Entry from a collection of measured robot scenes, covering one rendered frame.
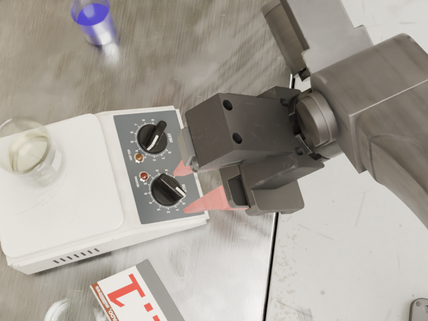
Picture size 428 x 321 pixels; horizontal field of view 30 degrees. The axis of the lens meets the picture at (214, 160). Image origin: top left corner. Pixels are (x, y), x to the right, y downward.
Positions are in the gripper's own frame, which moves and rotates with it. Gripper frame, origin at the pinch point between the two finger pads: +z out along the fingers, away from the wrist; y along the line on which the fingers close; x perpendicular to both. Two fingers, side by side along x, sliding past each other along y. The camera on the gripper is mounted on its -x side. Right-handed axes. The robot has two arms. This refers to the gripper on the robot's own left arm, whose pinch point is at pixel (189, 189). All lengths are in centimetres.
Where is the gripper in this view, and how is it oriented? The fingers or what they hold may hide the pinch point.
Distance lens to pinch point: 71.4
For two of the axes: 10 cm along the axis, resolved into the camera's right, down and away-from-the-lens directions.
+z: -7.0, 3.7, 6.1
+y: 2.7, 9.3, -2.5
